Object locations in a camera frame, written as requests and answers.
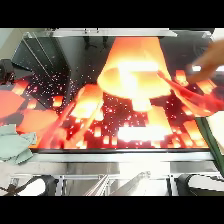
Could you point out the person's hand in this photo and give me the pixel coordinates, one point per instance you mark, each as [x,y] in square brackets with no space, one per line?
[210,63]

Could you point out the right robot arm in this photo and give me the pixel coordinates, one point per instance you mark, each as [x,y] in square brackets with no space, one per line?
[203,184]

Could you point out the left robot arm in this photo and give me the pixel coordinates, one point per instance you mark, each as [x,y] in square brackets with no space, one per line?
[33,186]

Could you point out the pale green garment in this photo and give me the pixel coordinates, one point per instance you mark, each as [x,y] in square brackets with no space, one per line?
[13,145]

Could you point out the silver frame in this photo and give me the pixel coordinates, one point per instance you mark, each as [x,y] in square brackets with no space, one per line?
[100,163]

